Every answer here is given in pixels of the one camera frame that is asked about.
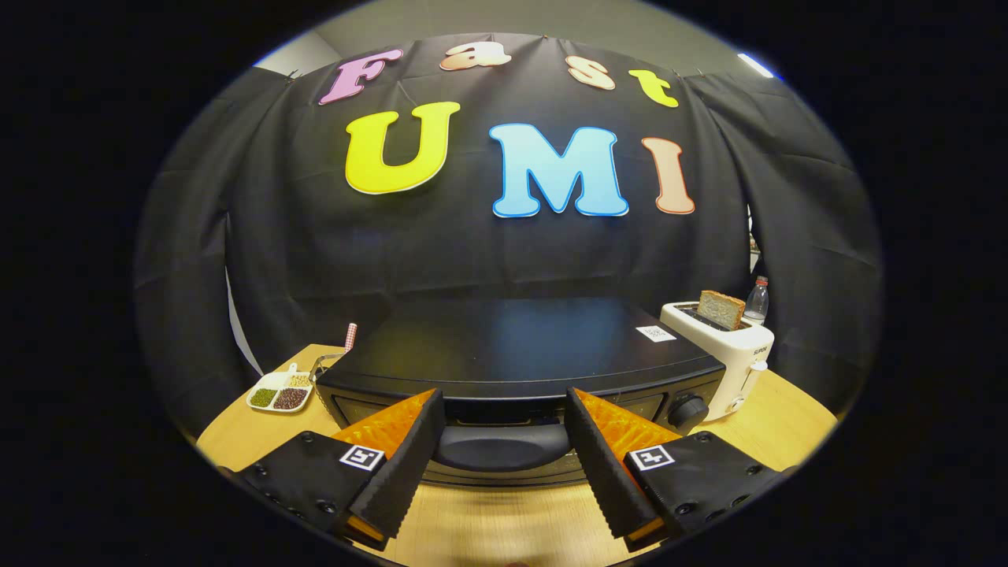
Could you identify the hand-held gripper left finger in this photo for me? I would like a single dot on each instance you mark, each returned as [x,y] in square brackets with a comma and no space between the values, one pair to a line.
[409,465]

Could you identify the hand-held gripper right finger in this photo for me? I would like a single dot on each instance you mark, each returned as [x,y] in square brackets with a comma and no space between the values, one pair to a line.
[598,465]

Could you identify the black toaster oven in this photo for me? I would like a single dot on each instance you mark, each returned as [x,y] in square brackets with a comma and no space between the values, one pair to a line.
[512,339]

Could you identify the white toaster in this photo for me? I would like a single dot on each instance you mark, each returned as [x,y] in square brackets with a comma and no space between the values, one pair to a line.
[736,354]

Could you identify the glass jar with pink straw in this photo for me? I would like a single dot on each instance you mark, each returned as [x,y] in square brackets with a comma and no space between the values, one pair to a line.
[331,364]

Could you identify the white divided bean dish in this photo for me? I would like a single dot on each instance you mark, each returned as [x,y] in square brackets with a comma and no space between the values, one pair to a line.
[279,394]

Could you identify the bread slice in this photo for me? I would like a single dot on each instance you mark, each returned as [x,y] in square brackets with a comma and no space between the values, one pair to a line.
[720,309]

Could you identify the clear plastic bottle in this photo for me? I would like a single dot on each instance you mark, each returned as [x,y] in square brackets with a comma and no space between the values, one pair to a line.
[757,303]

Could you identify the small ceiling light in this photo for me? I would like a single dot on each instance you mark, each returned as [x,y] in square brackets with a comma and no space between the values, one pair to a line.
[756,64]

